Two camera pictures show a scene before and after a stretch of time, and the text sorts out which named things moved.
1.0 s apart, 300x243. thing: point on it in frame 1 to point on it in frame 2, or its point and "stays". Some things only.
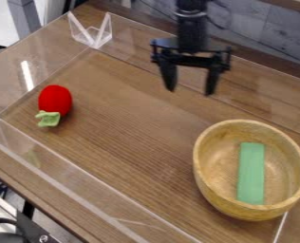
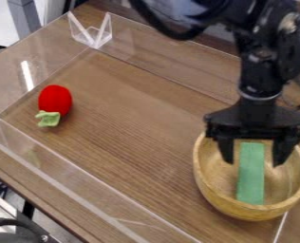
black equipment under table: x=29 y=231 stays
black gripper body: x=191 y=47 to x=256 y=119
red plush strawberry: x=56 y=102 stays
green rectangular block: x=251 y=187 stays
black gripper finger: x=213 y=76 to x=283 y=147
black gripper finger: x=169 y=72 to x=227 y=148
